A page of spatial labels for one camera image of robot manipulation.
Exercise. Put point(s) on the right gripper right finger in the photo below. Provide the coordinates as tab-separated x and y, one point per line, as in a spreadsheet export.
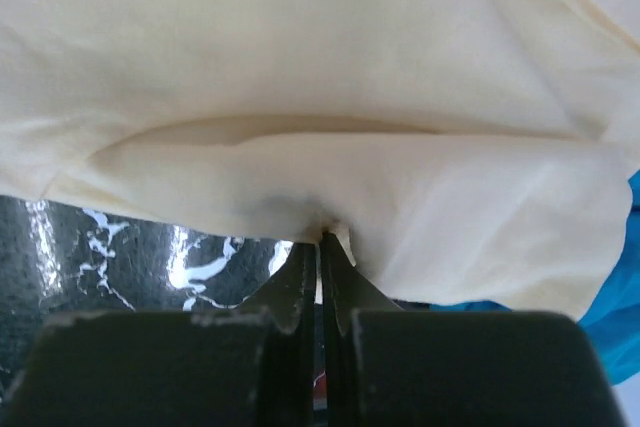
387	366

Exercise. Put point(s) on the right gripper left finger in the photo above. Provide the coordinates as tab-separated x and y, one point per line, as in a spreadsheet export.
247	366

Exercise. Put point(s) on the peach t shirt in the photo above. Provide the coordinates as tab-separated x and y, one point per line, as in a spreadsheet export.
471	149

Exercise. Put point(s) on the blue folded t shirt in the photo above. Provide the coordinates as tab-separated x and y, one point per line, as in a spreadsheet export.
612	321

